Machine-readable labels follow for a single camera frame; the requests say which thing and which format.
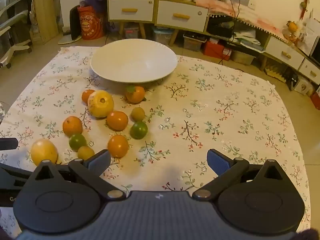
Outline greenish orange tangerine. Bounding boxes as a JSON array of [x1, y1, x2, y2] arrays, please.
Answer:
[[62, 116, 83, 137]]

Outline white printed carton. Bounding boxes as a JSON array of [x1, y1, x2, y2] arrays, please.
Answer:
[[294, 78, 313, 96]]

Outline clear storage bin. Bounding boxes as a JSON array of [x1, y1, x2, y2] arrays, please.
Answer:
[[183, 33, 207, 52], [230, 50, 256, 65]]

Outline leafy orange tangerine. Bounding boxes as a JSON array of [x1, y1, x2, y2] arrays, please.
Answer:
[[125, 85, 146, 104]]

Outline green tangerine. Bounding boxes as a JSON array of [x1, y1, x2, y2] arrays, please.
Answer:
[[69, 133, 87, 152], [130, 121, 148, 140]]

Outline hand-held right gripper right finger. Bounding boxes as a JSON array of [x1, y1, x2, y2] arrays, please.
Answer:
[[192, 149, 290, 201]]

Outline white ribbed bowl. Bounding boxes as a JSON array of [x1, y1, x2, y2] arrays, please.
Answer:
[[90, 39, 178, 83]]

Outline low yellow white sideboard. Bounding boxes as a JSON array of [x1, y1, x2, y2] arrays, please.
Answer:
[[206, 12, 320, 85]]

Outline pale yellow round fruit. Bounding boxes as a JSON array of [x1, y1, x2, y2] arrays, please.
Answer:
[[30, 139, 58, 166]]

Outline white papers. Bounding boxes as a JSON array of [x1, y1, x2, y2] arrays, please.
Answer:
[[301, 9, 320, 55]]

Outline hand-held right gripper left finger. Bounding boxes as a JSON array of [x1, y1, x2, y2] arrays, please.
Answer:
[[30, 149, 126, 201]]

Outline yellow egg tray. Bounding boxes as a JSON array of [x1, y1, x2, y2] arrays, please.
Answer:
[[264, 64, 287, 82]]

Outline red cardboard box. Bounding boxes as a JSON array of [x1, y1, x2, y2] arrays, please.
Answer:
[[202, 40, 232, 61]]

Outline yellow pomegranate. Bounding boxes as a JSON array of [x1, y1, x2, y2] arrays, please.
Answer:
[[87, 90, 115, 118]]

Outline white drawer wooden handle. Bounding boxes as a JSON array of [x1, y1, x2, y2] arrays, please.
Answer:
[[109, 0, 154, 22], [157, 0, 209, 32]]

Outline clear bin blue lid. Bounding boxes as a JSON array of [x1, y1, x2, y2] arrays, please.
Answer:
[[152, 26, 175, 45]]

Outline small clear storage box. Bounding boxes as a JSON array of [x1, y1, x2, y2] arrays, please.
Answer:
[[124, 22, 140, 39]]

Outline white wall sockets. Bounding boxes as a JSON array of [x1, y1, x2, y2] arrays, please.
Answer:
[[225, 0, 257, 11]]

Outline orange fruit ornament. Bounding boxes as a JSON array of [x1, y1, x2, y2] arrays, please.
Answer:
[[282, 20, 305, 43]]

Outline black white appliance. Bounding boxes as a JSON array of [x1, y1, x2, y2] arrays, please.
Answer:
[[309, 36, 320, 65]]

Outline floral tablecloth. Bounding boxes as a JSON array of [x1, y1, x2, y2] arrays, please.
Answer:
[[0, 45, 312, 240]]

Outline yellow white drawer cabinet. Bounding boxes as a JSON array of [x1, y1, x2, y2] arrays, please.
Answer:
[[107, 0, 209, 40]]

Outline white office chair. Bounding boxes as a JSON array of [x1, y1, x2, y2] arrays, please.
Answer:
[[0, 10, 33, 68]]

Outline white sideboard drawer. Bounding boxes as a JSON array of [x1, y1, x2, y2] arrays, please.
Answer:
[[265, 35, 305, 70], [299, 59, 320, 85]]

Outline red printed carton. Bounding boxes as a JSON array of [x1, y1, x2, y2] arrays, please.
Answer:
[[310, 85, 320, 103]]

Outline brown round fruit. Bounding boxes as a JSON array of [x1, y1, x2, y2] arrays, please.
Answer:
[[77, 146, 95, 160], [131, 107, 146, 122]]

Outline pink tasselled cloth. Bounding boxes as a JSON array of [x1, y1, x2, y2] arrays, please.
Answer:
[[192, 0, 284, 36]]

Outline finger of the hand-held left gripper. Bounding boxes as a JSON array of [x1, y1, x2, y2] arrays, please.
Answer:
[[0, 138, 19, 151], [0, 164, 34, 180]]

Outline red printed bucket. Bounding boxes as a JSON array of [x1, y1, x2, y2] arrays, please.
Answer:
[[77, 5, 105, 41]]

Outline wooden board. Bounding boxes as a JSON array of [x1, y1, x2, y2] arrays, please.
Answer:
[[32, 0, 60, 45]]

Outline black panel white base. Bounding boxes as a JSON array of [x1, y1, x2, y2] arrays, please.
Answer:
[[59, 6, 82, 45]]

